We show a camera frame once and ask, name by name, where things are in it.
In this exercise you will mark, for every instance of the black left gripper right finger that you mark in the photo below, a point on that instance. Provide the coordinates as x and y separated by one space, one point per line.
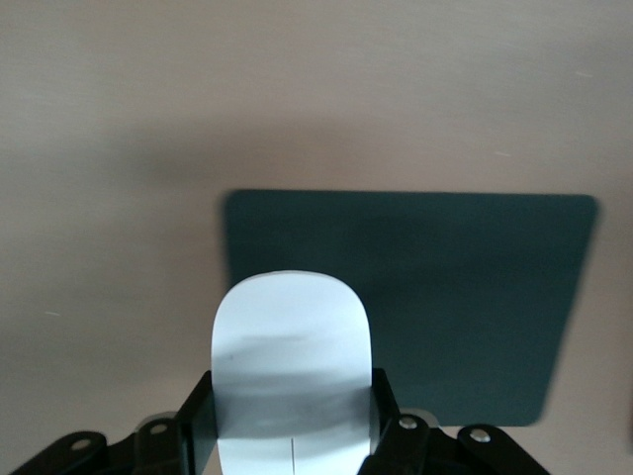
430 452

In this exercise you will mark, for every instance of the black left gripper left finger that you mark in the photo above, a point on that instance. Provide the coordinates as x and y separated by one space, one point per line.
123 452

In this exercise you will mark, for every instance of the white computer mouse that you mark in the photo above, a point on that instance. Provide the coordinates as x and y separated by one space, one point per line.
292 336

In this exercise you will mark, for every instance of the black mouse pad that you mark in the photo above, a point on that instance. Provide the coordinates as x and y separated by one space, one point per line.
470 297

